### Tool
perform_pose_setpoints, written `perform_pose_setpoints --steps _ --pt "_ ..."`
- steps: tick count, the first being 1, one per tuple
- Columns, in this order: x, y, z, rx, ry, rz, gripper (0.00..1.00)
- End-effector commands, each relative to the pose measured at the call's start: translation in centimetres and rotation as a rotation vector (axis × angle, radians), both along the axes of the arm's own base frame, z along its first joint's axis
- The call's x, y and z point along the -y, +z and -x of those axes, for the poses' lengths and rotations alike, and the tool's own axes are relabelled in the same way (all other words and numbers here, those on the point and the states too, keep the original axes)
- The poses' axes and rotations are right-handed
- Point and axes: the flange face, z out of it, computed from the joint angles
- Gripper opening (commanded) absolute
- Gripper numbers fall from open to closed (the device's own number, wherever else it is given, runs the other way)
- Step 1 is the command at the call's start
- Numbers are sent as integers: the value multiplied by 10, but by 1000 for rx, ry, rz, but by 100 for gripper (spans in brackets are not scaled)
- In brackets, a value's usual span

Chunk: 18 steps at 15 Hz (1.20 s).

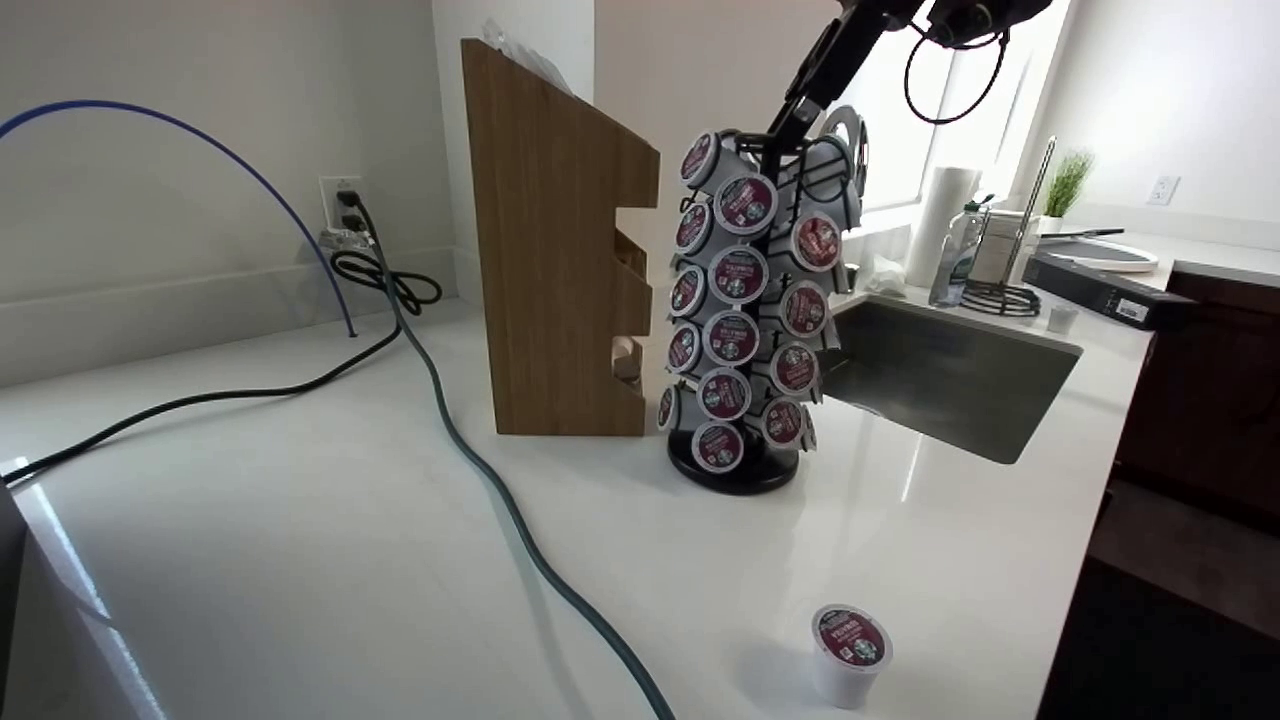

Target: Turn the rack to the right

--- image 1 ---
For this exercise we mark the dark brown cabinet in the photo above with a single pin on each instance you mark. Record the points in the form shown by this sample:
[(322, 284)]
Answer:
[(1201, 443)]

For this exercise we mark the wooden tiered organizer stand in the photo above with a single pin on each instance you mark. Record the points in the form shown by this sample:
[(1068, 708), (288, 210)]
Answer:
[(545, 264)]

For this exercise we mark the steel sink basin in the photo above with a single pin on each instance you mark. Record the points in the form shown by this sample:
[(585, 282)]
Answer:
[(946, 373)]

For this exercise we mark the white wall outlet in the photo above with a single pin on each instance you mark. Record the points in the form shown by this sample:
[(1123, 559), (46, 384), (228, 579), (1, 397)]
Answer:
[(331, 201)]

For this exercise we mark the small green plant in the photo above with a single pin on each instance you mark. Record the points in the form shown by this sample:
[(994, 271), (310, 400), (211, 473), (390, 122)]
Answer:
[(1064, 187)]

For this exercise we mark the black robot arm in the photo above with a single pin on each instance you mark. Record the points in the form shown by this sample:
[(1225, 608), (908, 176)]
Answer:
[(986, 18)]

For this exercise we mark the small tan round object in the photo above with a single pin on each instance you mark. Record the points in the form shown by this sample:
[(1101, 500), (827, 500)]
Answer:
[(621, 358)]

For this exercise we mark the white paper towel roll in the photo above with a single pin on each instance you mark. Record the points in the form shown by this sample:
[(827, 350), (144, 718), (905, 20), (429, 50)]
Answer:
[(942, 220)]

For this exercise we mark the loose red lid coffee pod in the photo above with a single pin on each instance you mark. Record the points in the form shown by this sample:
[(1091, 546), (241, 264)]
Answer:
[(848, 647)]

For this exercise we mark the clear soap bottle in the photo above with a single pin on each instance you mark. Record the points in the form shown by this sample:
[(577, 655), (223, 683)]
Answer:
[(954, 261)]

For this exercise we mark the white light switch plate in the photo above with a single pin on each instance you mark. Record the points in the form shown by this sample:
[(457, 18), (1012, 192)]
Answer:
[(1167, 191)]

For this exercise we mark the white paper sheets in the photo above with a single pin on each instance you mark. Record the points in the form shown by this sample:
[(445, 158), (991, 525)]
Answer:
[(527, 57)]

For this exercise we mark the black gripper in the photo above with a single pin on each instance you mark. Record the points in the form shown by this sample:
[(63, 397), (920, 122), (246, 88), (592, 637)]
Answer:
[(840, 57)]

